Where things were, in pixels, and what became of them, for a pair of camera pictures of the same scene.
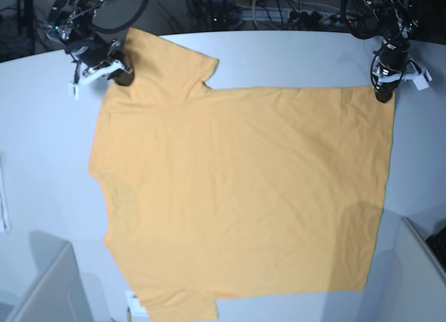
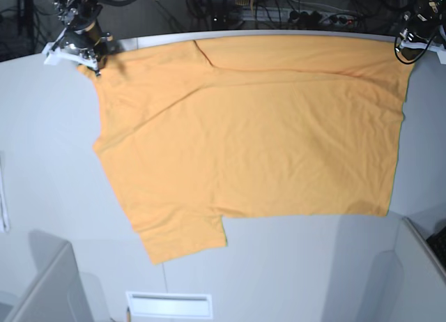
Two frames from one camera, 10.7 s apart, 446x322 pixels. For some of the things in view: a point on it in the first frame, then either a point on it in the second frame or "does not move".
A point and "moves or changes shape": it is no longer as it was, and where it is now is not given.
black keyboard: x=437 y=242 does not move
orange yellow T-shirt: x=220 y=193 moves or changes shape
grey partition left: x=58 y=295 does not move
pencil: x=129 y=316 does not move
